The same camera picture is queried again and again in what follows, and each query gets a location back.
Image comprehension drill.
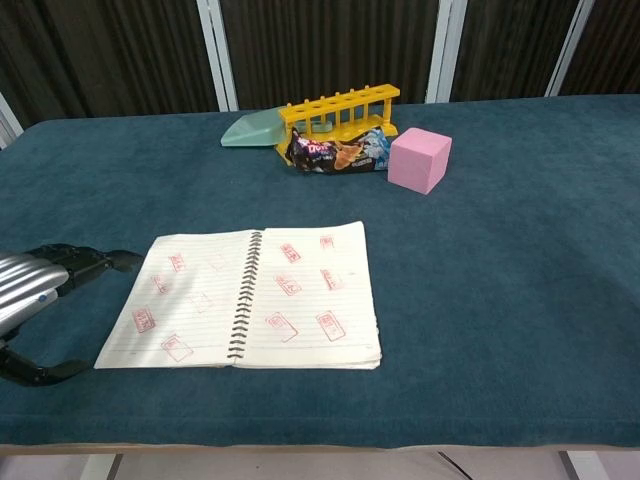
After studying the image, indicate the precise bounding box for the pink foam cube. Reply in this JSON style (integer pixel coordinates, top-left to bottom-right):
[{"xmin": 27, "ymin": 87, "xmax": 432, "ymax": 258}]
[{"xmin": 387, "ymin": 126, "xmax": 454, "ymax": 196}]

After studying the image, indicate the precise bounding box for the white table leg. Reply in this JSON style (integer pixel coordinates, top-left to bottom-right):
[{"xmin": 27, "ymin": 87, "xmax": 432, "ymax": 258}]
[
  {"xmin": 78, "ymin": 452, "xmax": 124, "ymax": 480},
  {"xmin": 558, "ymin": 450, "xmax": 609, "ymax": 480}
]

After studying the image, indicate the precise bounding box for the blue velvet table cloth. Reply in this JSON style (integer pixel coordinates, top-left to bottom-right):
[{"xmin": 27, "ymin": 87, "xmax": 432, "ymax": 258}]
[{"xmin": 0, "ymin": 93, "xmax": 640, "ymax": 449}]

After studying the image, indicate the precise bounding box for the dark snack chip bag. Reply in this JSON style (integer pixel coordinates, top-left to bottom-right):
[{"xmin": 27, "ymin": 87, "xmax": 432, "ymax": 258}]
[{"xmin": 288, "ymin": 126, "xmax": 396, "ymax": 176}]

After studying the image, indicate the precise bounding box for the spiral notebook with red stamps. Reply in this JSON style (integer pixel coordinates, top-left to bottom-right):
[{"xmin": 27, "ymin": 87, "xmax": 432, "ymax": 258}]
[{"xmin": 93, "ymin": 220, "xmax": 383, "ymax": 372}]

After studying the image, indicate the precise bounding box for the white partition frame post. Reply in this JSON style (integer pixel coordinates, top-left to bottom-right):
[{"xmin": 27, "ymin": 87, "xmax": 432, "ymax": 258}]
[
  {"xmin": 544, "ymin": 0, "xmax": 597, "ymax": 98},
  {"xmin": 424, "ymin": 0, "xmax": 469, "ymax": 105},
  {"xmin": 0, "ymin": 91, "xmax": 25, "ymax": 150},
  {"xmin": 195, "ymin": 0, "xmax": 240, "ymax": 113}
]

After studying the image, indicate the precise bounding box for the pale green plastic dustpan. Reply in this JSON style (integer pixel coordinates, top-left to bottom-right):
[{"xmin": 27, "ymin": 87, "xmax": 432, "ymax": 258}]
[{"xmin": 220, "ymin": 107, "xmax": 333, "ymax": 150}]

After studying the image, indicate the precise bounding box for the yellow test tube rack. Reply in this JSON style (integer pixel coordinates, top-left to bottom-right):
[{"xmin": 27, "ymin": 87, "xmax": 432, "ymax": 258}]
[{"xmin": 273, "ymin": 83, "xmax": 402, "ymax": 169}]

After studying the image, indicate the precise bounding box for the black and silver left hand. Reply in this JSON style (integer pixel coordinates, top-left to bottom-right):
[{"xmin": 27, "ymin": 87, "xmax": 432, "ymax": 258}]
[{"xmin": 0, "ymin": 243, "xmax": 145, "ymax": 388}]

